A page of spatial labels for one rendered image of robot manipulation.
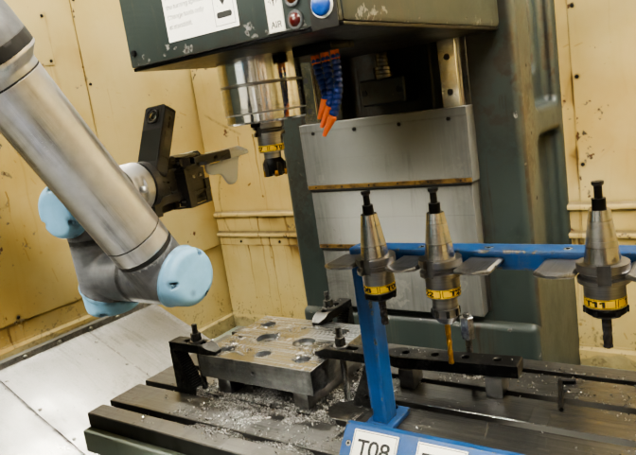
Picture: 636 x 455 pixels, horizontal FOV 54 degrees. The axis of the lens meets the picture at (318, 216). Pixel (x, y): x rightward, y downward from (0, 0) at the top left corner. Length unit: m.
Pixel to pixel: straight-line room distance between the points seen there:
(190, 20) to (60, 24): 1.18
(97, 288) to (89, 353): 1.23
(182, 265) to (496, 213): 0.95
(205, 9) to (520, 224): 0.88
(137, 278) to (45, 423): 1.14
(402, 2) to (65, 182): 0.60
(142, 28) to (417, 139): 0.71
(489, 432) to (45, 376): 1.32
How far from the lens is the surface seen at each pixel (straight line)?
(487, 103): 1.52
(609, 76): 1.82
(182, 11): 1.08
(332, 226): 1.73
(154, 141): 0.99
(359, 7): 0.93
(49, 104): 0.70
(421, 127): 1.54
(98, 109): 2.23
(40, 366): 2.06
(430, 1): 1.15
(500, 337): 1.64
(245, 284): 2.56
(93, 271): 0.88
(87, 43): 2.26
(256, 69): 1.16
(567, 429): 1.14
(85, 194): 0.72
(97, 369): 2.05
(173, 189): 1.00
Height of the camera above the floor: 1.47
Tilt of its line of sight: 10 degrees down
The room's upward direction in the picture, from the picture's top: 8 degrees counter-clockwise
